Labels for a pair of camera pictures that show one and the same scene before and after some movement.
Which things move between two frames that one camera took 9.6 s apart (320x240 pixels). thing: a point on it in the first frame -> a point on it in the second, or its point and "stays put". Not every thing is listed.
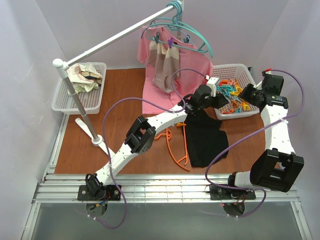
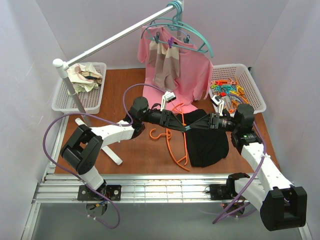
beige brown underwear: (166, 60) stays put
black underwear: (204, 139) stays put
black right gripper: (245, 91) -> (214, 121)
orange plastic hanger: (168, 135) stays put
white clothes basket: (91, 101) stays put
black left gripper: (219, 101) -> (165, 118)
